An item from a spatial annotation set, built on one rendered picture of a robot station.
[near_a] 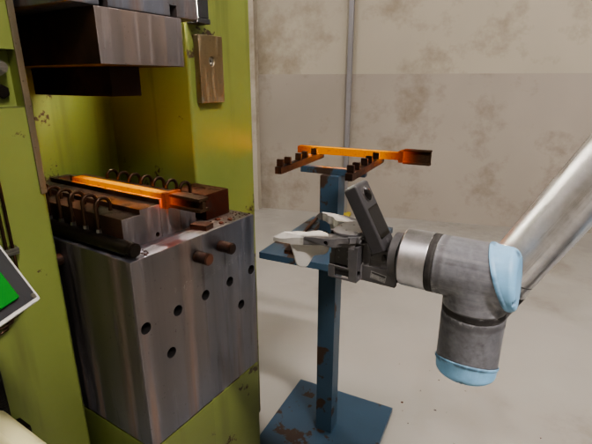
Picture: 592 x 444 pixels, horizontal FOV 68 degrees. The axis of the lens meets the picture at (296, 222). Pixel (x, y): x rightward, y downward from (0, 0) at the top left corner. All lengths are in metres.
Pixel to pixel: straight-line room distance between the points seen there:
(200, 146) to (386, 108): 3.00
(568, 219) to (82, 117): 1.23
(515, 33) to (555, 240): 3.47
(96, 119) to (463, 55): 3.23
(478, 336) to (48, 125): 1.17
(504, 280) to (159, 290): 0.64
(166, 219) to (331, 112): 3.28
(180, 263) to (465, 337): 0.59
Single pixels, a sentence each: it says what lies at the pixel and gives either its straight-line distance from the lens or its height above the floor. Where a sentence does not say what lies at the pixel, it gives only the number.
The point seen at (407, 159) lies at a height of 1.01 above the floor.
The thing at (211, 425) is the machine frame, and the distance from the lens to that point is 1.26.
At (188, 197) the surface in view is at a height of 1.01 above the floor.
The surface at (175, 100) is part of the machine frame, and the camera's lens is 1.27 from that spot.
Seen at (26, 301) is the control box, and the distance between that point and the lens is 0.68.
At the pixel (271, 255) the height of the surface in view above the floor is 0.76.
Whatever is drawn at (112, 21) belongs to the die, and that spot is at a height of 1.34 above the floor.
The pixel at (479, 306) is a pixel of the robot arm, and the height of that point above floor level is 0.95.
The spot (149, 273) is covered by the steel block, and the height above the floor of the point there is 0.88.
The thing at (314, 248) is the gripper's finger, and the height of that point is 0.98.
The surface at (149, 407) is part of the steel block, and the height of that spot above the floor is 0.58.
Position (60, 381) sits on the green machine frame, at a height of 0.61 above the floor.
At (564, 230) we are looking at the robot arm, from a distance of 0.76.
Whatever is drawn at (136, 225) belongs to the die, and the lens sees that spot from 0.95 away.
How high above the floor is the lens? 1.24
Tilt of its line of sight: 18 degrees down
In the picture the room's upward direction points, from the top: straight up
